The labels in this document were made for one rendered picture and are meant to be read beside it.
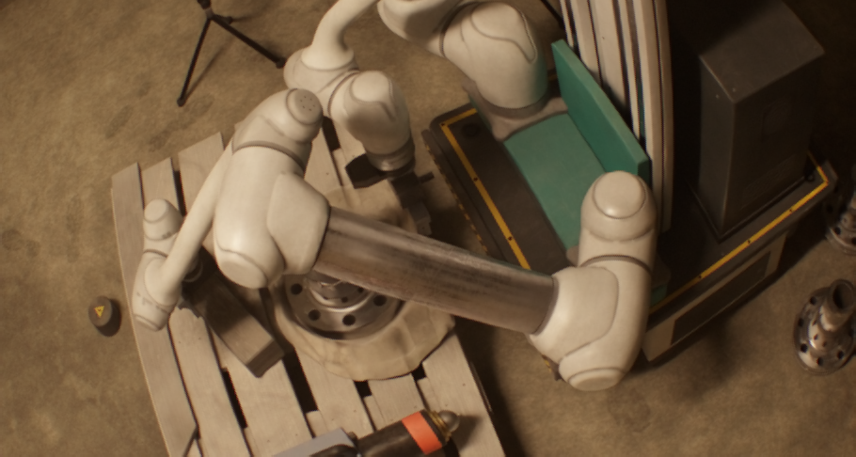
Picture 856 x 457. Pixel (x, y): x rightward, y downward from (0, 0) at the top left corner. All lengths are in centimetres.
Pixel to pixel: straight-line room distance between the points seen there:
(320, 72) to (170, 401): 91
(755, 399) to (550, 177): 83
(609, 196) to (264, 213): 57
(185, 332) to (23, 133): 139
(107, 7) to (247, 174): 226
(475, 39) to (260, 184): 63
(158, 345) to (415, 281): 101
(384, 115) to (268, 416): 78
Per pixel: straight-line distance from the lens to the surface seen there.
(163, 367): 243
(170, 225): 211
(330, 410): 226
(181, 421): 235
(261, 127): 164
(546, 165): 213
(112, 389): 268
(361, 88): 188
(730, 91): 174
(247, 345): 228
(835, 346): 240
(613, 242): 176
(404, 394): 224
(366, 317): 228
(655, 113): 179
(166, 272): 199
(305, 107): 164
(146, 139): 307
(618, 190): 177
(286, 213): 157
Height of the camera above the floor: 217
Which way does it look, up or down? 56 degrees down
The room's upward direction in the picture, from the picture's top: 18 degrees counter-clockwise
